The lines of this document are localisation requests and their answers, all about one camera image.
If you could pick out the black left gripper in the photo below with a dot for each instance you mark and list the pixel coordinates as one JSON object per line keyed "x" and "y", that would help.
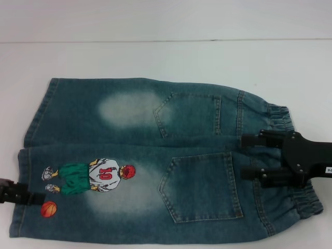
{"x": 5, "y": 190}

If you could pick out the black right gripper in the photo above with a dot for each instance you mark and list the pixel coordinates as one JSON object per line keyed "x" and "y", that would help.
{"x": 298, "y": 153}

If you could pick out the blue denim shorts basketball print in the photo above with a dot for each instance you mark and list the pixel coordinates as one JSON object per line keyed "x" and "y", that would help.
{"x": 129, "y": 129}

